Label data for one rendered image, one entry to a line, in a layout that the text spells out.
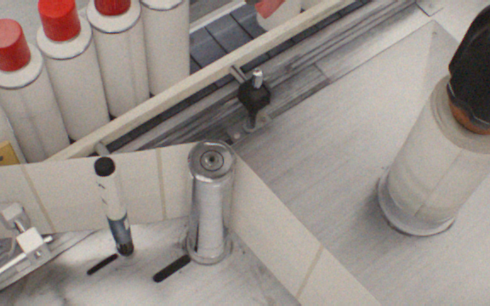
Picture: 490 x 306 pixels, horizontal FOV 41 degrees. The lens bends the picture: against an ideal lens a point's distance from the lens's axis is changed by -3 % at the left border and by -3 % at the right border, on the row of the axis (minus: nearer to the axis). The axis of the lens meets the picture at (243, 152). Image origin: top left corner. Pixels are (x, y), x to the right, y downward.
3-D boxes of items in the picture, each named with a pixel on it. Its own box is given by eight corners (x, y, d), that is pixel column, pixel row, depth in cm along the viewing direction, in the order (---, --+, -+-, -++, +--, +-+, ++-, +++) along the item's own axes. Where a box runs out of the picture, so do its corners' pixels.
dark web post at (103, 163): (123, 260, 67) (99, 178, 50) (114, 246, 67) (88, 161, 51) (138, 251, 67) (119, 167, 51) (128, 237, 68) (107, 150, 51)
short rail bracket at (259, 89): (247, 143, 80) (255, 87, 69) (232, 125, 81) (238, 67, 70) (269, 130, 81) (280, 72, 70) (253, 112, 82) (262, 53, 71)
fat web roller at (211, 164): (202, 274, 67) (205, 196, 50) (176, 240, 68) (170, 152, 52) (239, 249, 68) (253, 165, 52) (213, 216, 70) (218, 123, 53)
